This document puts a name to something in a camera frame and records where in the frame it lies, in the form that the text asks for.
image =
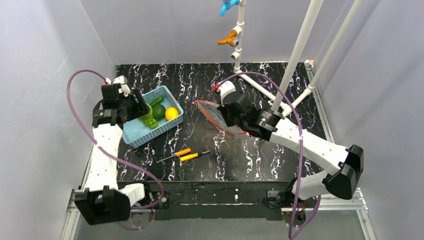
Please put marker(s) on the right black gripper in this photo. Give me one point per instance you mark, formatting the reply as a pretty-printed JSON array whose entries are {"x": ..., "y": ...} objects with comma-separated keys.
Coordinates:
[{"x": 230, "y": 114}]

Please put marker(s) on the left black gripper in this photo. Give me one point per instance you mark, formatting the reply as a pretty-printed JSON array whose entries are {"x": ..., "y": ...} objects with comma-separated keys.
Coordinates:
[{"x": 138, "y": 104}]

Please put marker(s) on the green grape bunch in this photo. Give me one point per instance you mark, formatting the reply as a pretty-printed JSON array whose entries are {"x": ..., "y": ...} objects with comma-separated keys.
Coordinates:
[{"x": 148, "y": 120}]

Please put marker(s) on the green avocado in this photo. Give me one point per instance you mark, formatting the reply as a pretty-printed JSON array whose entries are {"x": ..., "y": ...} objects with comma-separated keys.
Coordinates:
[{"x": 158, "y": 112}]

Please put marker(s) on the clear zip top bag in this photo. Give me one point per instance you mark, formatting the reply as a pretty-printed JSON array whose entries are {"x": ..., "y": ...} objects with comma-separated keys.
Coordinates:
[{"x": 214, "y": 116}]

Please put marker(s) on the yellow lemon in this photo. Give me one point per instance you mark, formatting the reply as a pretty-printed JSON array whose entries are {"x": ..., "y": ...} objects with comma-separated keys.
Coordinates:
[{"x": 171, "y": 113}]

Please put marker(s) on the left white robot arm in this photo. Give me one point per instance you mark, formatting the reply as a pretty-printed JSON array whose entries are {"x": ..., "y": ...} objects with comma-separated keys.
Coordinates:
[{"x": 101, "y": 200}]

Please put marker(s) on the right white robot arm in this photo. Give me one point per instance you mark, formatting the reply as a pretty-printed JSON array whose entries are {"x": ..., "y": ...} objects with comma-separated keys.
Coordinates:
[{"x": 342, "y": 166}]

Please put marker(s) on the light blue plastic basket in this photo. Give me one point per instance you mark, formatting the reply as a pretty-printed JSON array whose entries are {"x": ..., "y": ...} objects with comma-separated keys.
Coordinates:
[{"x": 136, "y": 134}]

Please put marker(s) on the orange faucet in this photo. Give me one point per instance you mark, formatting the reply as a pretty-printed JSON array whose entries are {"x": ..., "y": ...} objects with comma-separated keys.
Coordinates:
[{"x": 230, "y": 39}]

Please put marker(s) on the blue faucet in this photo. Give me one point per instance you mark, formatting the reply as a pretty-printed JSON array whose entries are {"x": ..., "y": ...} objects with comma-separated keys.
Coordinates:
[{"x": 226, "y": 5}]

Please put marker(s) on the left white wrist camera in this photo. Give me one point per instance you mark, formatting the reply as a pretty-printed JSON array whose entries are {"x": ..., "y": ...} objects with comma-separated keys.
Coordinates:
[{"x": 122, "y": 81}]

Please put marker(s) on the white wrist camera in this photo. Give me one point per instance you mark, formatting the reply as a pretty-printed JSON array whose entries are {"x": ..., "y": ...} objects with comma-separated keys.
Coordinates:
[
  {"x": 122, "y": 81},
  {"x": 224, "y": 89}
]

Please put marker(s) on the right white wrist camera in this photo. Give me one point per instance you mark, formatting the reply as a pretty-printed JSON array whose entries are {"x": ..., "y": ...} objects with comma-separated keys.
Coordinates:
[{"x": 224, "y": 89}]

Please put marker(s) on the orange handle screwdriver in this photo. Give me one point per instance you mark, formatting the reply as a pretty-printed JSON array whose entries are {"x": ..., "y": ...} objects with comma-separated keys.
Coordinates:
[{"x": 177, "y": 154}]

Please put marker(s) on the yellow handle screwdriver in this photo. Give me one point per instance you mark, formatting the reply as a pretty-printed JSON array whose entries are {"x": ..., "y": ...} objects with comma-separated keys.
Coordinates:
[{"x": 193, "y": 156}]

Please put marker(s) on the white pvc pipe frame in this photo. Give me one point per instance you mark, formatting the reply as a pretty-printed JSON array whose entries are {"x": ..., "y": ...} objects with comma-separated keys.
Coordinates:
[{"x": 271, "y": 29}]

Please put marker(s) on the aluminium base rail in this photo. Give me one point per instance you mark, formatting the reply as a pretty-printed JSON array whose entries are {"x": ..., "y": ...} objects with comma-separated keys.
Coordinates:
[{"x": 229, "y": 200}]

